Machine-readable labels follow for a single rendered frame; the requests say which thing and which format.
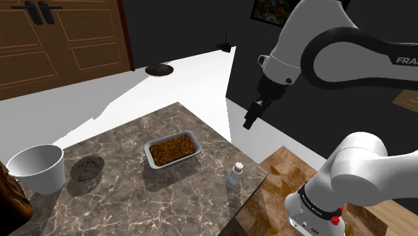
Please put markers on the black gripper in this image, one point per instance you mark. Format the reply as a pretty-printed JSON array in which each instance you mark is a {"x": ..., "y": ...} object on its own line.
[{"x": 270, "y": 89}]

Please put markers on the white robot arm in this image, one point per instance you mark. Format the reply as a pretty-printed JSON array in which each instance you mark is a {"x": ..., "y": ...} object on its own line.
[{"x": 359, "y": 170}]

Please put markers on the small dark brown object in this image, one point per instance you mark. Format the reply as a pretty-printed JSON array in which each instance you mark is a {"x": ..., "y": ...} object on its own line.
[{"x": 224, "y": 46}]

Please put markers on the wooden patterned robot stand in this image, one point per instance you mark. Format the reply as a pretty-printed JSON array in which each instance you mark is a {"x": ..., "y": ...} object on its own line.
[{"x": 281, "y": 176}]

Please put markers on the white salt shaker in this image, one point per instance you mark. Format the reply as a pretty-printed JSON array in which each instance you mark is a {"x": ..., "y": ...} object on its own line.
[{"x": 234, "y": 176}]

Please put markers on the dark brown round plate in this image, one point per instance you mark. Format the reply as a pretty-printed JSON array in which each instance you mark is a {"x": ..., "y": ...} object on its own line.
[{"x": 159, "y": 69}]

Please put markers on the grey tray with brown food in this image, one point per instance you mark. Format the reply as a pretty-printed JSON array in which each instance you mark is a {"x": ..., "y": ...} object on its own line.
[{"x": 172, "y": 149}]

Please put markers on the light wooden panel furniture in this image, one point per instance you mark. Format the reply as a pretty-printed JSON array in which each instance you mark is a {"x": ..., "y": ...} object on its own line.
[{"x": 408, "y": 101}]

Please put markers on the dark grey round disc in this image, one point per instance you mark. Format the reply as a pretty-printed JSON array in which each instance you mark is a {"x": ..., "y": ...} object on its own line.
[{"x": 87, "y": 168}]

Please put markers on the brown wooden door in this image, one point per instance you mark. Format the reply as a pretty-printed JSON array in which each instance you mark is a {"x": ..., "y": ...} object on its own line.
[{"x": 65, "y": 42}]

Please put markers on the white bowl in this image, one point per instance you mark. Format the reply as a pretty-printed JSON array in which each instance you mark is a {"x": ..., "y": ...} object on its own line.
[{"x": 42, "y": 170}]

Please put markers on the brown rounded object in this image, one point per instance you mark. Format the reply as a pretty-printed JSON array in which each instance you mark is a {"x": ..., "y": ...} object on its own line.
[{"x": 11, "y": 202}]

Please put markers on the dark framed wall picture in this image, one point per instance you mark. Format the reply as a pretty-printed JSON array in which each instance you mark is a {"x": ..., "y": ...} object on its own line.
[{"x": 269, "y": 11}]

